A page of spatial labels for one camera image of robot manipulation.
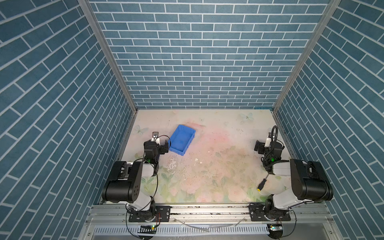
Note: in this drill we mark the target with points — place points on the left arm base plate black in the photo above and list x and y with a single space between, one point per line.
162 212

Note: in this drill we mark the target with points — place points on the corner aluminium post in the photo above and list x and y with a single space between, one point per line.
93 22
318 30

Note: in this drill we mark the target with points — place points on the aluminium mounting rail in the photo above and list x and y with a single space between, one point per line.
115 214

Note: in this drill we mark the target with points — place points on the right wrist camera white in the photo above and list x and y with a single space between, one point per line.
268 140

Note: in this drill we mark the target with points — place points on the left corner aluminium post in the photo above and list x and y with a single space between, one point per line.
93 22

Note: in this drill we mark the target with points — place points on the yellow black handled screwdriver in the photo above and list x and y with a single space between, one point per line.
262 183

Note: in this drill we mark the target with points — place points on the right corner aluminium post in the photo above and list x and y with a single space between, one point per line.
318 30

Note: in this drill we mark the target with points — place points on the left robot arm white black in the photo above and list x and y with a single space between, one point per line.
123 184

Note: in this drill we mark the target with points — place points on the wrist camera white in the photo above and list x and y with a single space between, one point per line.
268 140
155 137

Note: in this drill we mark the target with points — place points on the blue plastic bin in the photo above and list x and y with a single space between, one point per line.
181 139

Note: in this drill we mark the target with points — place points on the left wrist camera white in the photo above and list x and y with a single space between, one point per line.
155 137

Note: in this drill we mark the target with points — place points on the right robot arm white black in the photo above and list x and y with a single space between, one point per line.
309 182

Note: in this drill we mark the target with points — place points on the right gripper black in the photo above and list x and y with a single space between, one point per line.
261 150

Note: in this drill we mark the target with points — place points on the white slotted cable duct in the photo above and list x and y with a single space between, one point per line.
183 230

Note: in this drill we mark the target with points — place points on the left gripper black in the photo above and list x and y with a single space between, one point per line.
163 148

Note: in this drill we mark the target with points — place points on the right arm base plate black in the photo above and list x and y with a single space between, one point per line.
261 213

